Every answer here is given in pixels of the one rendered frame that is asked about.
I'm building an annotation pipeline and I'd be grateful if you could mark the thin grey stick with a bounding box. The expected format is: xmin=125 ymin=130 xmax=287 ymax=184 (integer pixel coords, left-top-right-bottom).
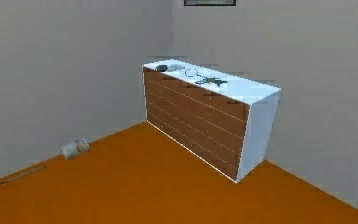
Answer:
xmin=0 ymin=164 xmax=49 ymax=188

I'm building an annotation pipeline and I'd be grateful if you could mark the white and brown chest of drawers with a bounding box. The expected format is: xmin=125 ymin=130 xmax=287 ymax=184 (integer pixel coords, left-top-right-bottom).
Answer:
xmin=142 ymin=58 xmax=282 ymax=184

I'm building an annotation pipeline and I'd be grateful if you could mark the white crumpled cloth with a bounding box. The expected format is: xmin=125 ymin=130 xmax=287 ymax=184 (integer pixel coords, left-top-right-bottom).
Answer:
xmin=59 ymin=138 xmax=91 ymax=161

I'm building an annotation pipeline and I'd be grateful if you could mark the thin grey wire loop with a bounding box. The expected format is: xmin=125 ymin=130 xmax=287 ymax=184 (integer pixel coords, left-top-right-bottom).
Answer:
xmin=183 ymin=67 xmax=202 ymax=79

